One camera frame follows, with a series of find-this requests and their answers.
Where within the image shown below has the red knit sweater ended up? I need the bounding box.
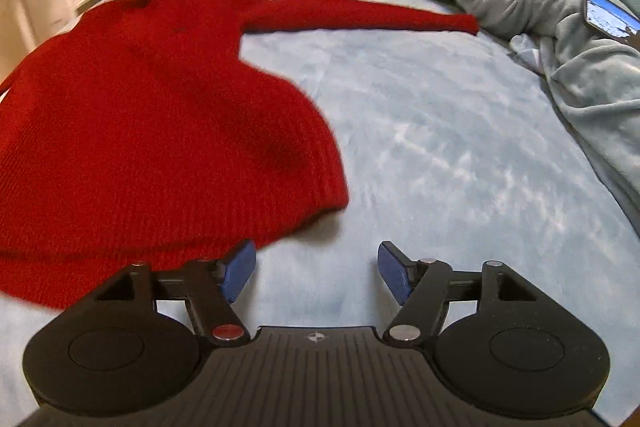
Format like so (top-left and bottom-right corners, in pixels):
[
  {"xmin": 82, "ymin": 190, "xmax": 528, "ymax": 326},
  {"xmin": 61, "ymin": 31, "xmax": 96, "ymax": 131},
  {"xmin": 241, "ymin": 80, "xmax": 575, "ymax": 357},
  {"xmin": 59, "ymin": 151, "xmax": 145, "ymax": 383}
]
[{"xmin": 1, "ymin": 0, "xmax": 478, "ymax": 309}]

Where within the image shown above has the light blue fleece bed cover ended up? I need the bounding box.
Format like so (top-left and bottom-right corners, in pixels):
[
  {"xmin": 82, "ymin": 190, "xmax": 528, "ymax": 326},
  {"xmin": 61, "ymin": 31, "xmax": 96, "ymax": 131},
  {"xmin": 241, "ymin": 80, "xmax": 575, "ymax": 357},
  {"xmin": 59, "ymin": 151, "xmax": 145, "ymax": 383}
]
[{"xmin": 0, "ymin": 0, "xmax": 640, "ymax": 425}]

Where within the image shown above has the smartphone with lit screen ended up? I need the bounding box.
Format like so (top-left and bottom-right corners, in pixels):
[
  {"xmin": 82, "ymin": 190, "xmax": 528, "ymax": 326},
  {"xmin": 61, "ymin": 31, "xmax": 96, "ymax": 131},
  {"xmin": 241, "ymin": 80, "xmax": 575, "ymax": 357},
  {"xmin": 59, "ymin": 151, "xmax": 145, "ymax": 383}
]
[{"xmin": 582, "ymin": 0, "xmax": 640, "ymax": 50}]

